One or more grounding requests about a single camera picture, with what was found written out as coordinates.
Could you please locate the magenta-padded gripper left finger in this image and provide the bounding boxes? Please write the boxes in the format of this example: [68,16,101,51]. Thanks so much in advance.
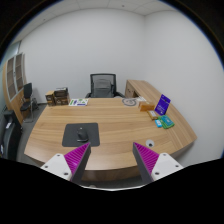
[40,142,92,185]

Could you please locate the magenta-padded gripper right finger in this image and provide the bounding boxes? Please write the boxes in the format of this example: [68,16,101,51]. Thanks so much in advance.
[132,142,184,185]

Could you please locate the dark grey computer mouse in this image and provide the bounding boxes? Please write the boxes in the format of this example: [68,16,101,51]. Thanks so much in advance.
[76,126,90,143]

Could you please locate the dark grey mouse pad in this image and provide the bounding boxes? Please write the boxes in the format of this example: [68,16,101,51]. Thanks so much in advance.
[61,122,101,148]

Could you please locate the small blue packet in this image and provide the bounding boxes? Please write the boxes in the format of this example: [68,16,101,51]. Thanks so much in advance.
[154,118,164,129]

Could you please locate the green packet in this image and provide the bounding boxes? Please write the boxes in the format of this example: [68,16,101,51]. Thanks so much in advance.
[160,114,176,130]

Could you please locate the small brown labelled box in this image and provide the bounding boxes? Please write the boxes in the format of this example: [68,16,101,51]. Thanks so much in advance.
[147,109,159,121]

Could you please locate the purple card package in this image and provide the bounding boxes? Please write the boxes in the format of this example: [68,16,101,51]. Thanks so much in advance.
[154,94,172,116]

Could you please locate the orange-brown cardboard box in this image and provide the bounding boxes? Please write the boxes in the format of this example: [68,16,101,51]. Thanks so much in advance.
[138,101,156,113]

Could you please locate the white green purple leaflet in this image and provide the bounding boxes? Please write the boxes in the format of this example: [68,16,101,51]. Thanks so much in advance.
[68,98,90,107]

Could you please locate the stack of brown cartons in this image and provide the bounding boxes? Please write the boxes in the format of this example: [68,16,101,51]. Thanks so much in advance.
[44,87,71,107]

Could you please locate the black visitor chair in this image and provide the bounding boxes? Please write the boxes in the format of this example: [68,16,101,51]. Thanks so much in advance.
[19,82,39,124]

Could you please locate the wooden side desk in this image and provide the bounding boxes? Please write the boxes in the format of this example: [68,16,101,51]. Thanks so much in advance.
[124,79,161,101]

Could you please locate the grey backpack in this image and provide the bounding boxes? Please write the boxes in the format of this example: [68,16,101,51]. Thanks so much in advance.
[92,78,114,98]

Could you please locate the black mesh office chair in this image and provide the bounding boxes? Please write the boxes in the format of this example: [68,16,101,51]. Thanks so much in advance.
[84,73,126,99]

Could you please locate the wooden shelf unit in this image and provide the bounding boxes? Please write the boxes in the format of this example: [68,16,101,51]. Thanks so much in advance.
[2,52,29,125]

